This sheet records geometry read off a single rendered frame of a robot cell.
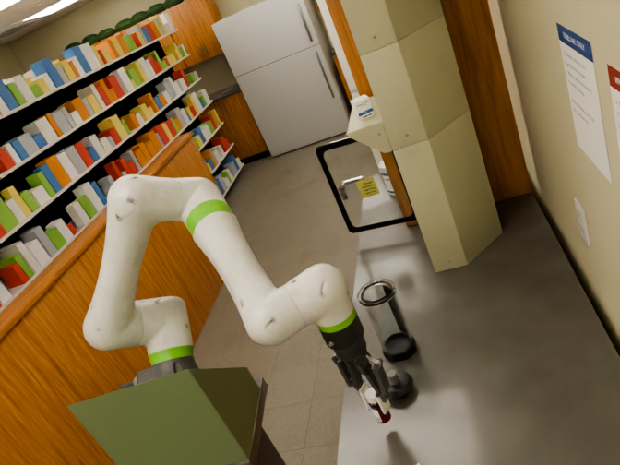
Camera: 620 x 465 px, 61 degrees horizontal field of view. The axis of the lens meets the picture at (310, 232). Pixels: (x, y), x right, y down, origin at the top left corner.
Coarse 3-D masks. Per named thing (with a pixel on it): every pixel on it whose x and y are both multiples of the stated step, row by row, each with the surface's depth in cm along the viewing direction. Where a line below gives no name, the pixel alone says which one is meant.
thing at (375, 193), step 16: (352, 144) 195; (336, 160) 201; (352, 160) 199; (368, 160) 197; (384, 160) 195; (336, 176) 204; (352, 176) 203; (368, 176) 201; (384, 176) 199; (352, 192) 206; (368, 192) 204; (384, 192) 203; (400, 192) 201; (352, 208) 210; (368, 208) 208; (384, 208) 206; (400, 208) 205; (352, 224) 214; (368, 224) 213
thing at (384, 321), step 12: (372, 288) 149; (384, 288) 149; (360, 300) 144; (372, 300) 150; (396, 300) 145; (372, 312) 144; (384, 312) 143; (396, 312) 144; (372, 324) 149; (384, 324) 145; (396, 324) 145; (384, 336) 147; (396, 336) 147; (408, 336) 149; (384, 348) 151; (396, 348) 148
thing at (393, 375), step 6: (390, 372) 139; (396, 372) 138; (402, 372) 142; (390, 378) 138; (396, 378) 138; (402, 378) 140; (408, 378) 139; (390, 384) 140; (396, 384) 139; (402, 384) 138; (408, 384) 138; (390, 390) 138; (396, 390) 137; (402, 390) 137; (408, 390) 137; (390, 396) 137; (396, 396) 137; (402, 396) 138
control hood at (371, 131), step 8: (352, 112) 177; (376, 112) 166; (352, 120) 169; (368, 120) 162; (376, 120) 159; (352, 128) 161; (360, 128) 158; (368, 128) 157; (376, 128) 157; (384, 128) 157; (352, 136) 159; (360, 136) 159; (368, 136) 159; (376, 136) 158; (384, 136) 158; (368, 144) 160; (376, 144) 160; (384, 144) 159; (384, 152) 161
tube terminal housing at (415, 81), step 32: (416, 32) 147; (384, 64) 147; (416, 64) 149; (448, 64) 156; (384, 96) 152; (416, 96) 151; (448, 96) 158; (416, 128) 156; (448, 128) 161; (416, 160) 160; (448, 160) 163; (480, 160) 171; (416, 192) 166; (448, 192) 166; (480, 192) 174; (448, 224) 170; (480, 224) 177; (448, 256) 176
